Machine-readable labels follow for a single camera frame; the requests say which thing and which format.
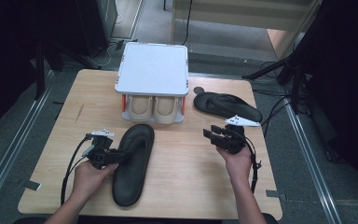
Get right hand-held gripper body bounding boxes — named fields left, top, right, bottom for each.
left=213, top=115, right=261, bottom=155

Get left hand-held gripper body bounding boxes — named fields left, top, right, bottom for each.
left=82, top=129, right=120, bottom=171

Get black flip-flop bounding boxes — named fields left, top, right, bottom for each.
left=111, top=123, right=156, bottom=208
left=193, top=91, right=264, bottom=124

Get cream clog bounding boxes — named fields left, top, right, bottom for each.
left=127, top=95, right=154, bottom=123
left=152, top=95, right=180, bottom=125

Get white shoe rack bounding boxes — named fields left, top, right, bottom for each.
left=114, top=41, right=190, bottom=124

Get person's right hand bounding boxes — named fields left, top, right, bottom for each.
left=215, top=145, right=254, bottom=185

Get person's left hand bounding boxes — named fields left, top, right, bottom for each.
left=70, top=160, right=119, bottom=203

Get black tape strip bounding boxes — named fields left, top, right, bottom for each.
left=15, top=179, right=42, bottom=191
left=265, top=189, right=287, bottom=202

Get black tripod stand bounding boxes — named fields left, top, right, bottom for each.
left=241, top=46, right=311, bottom=115

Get black metal stand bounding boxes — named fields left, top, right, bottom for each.
left=34, top=40, right=103, bottom=101

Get beige wooden furniture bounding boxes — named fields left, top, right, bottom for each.
left=171, top=0, right=323, bottom=60

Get dark cabinet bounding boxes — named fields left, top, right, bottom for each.
left=74, top=0, right=119, bottom=59

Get black curtain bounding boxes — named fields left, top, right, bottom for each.
left=0, top=0, right=85, bottom=141
left=304, top=0, right=358, bottom=203

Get right hand-held gripper cable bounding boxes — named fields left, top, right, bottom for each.
left=236, top=129, right=263, bottom=194

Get black floor cables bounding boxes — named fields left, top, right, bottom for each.
left=251, top=60, right=296, bottom=129

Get metal floor rail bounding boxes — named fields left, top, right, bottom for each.
left=281, top=101, right=344, bottom=224
left=0, top=69, right=55, bottom=216

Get hanging black cable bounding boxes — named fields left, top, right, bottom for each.
left=181, top=0, right=194, bottom=47

